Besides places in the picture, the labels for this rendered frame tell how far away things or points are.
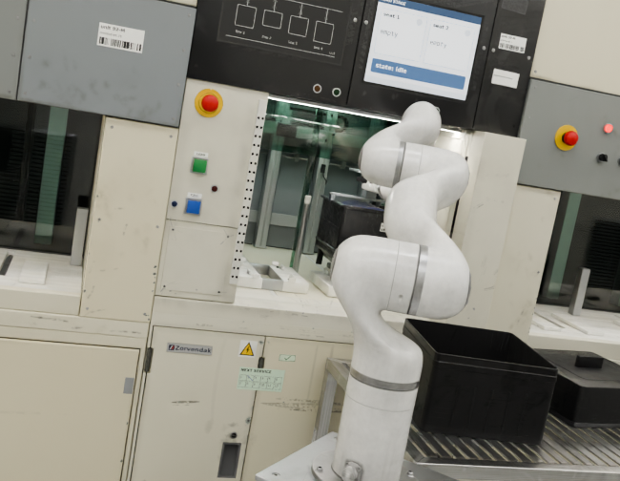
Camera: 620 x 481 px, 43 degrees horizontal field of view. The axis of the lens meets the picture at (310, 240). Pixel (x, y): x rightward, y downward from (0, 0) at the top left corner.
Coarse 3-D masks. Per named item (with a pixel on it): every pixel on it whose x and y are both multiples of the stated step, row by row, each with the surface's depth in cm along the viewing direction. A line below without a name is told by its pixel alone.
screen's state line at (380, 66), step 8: (376, 64) 197; (384, 64) 197; (392, 64) 198; (400, 64) 198; (376, 72) 197; (384, 72) 198; (392, 72) 198; (400, 72) 199; (408, 72) 199; (416, 72) 200; (424, 72) 200; (432, 72) 201; (440, 72) 201; (424, 80) 201; (432, 80) 201; (440, 80) 202; (448, 80) 202; (456, 80) 203; (464, 80) 203; (456, 88) 203
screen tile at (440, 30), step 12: (432, 24) 198; (444, 24) 199; (456, 24) 200; (432, 36) 199; (444, 36) 200; (456, 36) 201; (432, 48) 200; (468, 48) 202; (432, 60) 200; (444, 60) 201; (456, 60) 202; (468, 60) 203
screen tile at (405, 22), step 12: (384, 12) 195; (396, 12) 195; (384, 24) 195; (396, 24) 196; (408, 24) 197; (420, 36) 198; (384, 48) 196; (396, 48) 197; (408, 48) 198; (420, 48) 199
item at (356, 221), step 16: (368, 192) 233; (336, 208) 229; (352, 208) 223; (320, 224) 241; (336, 224) 227; (352, 224) 224; (368, 224) 226; (320, 240) 237; (336, 240) 225; (320, 256) 244
